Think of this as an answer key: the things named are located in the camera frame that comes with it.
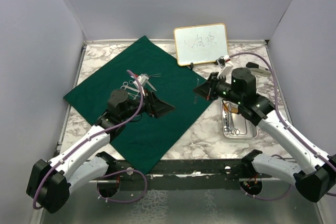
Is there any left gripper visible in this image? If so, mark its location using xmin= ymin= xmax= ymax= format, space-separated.
xmin=121 ymin=88 xmax=175 ymax=120

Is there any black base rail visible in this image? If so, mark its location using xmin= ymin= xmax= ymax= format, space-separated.
xmin=93 ymin=159 xmax=256 ymax=192

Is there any stainless steel tray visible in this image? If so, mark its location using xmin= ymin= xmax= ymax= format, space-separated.
xmin=220 ymin=99 xmax=258 ymax=140

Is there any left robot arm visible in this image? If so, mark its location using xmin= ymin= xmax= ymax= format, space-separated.
xmin=26 ymin=88 xmax=175 ymax=214

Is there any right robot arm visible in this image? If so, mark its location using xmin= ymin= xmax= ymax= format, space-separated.
xmin=193 ymin=68 xmax=335 ymax=202

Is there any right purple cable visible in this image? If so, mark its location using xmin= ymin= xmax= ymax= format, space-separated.
xmin=228 ymin=52 xmax=336 ymax=200

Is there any green surgical cloth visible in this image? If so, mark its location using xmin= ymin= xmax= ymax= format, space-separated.
xmin=61 ymin=37 xmax=225 ymax=173

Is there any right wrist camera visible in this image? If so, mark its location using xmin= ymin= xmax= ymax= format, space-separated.
xmin=216 ymin=55 xmax=233 ymax=79

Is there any steel hemostat clamp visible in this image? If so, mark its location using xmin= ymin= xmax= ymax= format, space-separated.
xmin=226 ymin=113 xmax=240 ymax=135

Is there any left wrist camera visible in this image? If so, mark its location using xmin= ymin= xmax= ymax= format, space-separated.
xmin=135 ymin=74 xmax=149 ymax=87

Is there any orange strip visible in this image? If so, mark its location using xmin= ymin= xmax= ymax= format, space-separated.
xmin=223 ymin=102 xmax=238 ymax=114

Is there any black grey stapler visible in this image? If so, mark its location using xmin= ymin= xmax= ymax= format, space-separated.
xmin=246 ymin=62 xmax=271 ymax=76

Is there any white board with frame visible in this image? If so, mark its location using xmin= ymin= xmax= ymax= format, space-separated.
xmin=173 ymin=23 xmax=228 ymax=66

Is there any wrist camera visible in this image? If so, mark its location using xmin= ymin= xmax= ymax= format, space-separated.
xmin=216 ymin=55 xmax=233 ymax=79
xmin=135 ymin=74 xmax=149 ymax=87

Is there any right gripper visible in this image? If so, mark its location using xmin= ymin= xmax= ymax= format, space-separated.
xmin=193 ymin=72 xmax=243 ymax=105

